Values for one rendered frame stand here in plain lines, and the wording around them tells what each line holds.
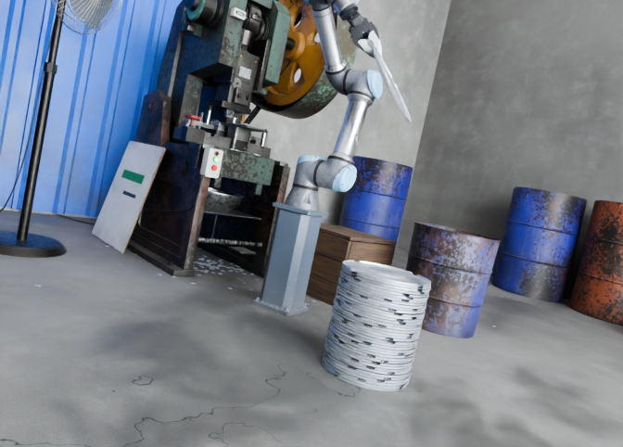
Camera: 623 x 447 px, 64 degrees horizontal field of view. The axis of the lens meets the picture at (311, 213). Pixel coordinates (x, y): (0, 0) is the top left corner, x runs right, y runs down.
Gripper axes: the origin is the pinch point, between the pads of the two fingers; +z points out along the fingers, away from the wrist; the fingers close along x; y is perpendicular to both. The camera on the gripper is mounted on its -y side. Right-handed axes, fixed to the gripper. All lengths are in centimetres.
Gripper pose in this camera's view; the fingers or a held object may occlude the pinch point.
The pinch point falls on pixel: (377, 54)
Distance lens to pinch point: 184.4
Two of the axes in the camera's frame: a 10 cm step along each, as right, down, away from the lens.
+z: 5.2, 8.4, -1.3
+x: -8.1, 5.4, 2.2
